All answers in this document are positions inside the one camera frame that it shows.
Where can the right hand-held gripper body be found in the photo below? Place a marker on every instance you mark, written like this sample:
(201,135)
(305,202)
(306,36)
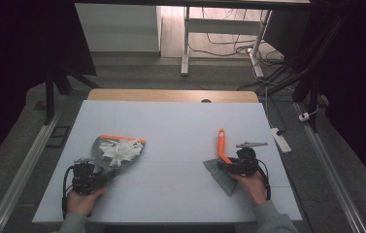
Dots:
(247,163)

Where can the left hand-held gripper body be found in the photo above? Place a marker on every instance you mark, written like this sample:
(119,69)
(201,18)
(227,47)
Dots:
(85,178)

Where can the grey dustpan with orange edge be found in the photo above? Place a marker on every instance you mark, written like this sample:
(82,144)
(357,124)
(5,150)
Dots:
(98,152)

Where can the pile of white paper scraps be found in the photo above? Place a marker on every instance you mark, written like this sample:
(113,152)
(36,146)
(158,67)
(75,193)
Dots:
(120,152)

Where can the person's left hand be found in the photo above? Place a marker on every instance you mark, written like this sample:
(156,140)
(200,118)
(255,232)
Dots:
(82,202)

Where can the person's right hand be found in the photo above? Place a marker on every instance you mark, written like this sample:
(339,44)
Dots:
(253,187)

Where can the white power strip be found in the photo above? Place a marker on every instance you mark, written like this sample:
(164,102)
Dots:
(281,140)

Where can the white table cover board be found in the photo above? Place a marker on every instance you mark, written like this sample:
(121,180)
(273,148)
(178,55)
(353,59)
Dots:
(177,136)

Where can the small white adapter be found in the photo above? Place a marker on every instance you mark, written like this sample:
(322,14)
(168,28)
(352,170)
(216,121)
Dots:
(304,116)

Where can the black metal stand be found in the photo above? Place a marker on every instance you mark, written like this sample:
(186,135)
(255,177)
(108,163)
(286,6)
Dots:
(50,97)
(313,84)

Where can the wooden table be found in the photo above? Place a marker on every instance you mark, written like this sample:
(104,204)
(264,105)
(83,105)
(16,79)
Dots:
(158,95)

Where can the dark curtain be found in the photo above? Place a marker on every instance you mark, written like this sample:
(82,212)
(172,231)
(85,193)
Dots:
(358,81)
(18,48)

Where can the white cabinet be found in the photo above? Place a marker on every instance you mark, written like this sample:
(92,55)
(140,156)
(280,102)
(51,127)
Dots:
(119,27)

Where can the black rectangular floor frame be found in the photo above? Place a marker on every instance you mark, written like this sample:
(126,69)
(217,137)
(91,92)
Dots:
(58,137)

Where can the aluminium floor rail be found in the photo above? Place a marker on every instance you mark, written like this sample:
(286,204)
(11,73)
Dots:
(329,168)
(25,168)

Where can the white desk frame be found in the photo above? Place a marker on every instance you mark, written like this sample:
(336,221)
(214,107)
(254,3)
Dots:
(219,26)

